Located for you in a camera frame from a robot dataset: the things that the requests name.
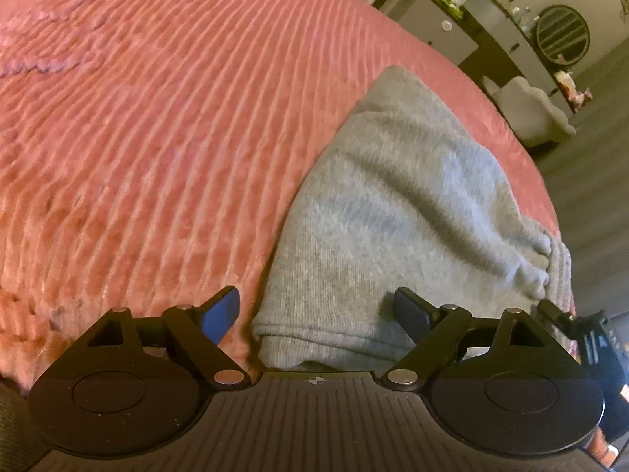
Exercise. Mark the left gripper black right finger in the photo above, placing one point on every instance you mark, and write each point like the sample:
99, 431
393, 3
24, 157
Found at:
437, 334

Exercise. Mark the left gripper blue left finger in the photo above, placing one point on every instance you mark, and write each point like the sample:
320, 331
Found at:
193, 335

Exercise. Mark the grey knit pants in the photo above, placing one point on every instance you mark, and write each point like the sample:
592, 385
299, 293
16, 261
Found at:
402, 197

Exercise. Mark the grey curtain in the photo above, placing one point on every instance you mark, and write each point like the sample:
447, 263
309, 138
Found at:
587, 178

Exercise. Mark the pink ribbed blanket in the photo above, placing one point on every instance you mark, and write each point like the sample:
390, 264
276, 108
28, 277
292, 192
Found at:
150, 149

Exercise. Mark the white upholstered chair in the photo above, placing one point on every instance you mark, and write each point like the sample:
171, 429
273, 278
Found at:
532, 116

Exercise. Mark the pink plush toy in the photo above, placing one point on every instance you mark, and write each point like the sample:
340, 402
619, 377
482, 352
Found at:
577, 99

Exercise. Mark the grey vanity desk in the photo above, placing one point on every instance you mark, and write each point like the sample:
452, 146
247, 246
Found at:
504, 52

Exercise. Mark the grey drawer cabinet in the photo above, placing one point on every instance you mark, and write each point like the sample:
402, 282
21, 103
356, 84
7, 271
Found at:
449, 30

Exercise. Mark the round black mirror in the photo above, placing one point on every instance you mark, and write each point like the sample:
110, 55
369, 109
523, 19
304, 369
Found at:
562, 35

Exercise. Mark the green tissue pack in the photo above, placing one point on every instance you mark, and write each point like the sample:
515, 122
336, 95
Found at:
452, 5

